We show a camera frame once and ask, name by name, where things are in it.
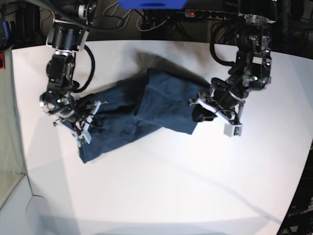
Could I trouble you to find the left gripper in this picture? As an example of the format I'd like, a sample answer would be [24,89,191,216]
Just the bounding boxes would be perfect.
[188,97,245,137]

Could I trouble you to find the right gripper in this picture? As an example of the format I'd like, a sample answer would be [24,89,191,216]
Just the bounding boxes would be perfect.
[53,97,108,147]

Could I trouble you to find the dark blue t-shirt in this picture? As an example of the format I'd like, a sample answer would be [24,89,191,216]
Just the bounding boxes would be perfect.
[78,68,209,163]

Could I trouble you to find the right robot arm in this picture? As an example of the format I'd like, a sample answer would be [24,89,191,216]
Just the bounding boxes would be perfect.
[39,0,108,147]

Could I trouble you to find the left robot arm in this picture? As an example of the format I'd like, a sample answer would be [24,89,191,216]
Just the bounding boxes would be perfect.
[189,0,277,137]

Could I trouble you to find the black power strip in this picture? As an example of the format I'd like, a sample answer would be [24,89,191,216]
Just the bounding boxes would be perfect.
[184,9,239,21]

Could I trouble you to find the red clamp at table edge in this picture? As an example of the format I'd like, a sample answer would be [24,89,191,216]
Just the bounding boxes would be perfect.
[0,52,5,71]

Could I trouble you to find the blue box at top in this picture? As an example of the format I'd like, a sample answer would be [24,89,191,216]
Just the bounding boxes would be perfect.
[118,0,187,9]

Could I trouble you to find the blue object at left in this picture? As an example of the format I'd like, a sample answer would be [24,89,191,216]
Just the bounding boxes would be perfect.
[2,21,11,40]

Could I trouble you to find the white cable loops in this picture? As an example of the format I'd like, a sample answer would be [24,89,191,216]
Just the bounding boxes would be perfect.
[102,2,169,32]

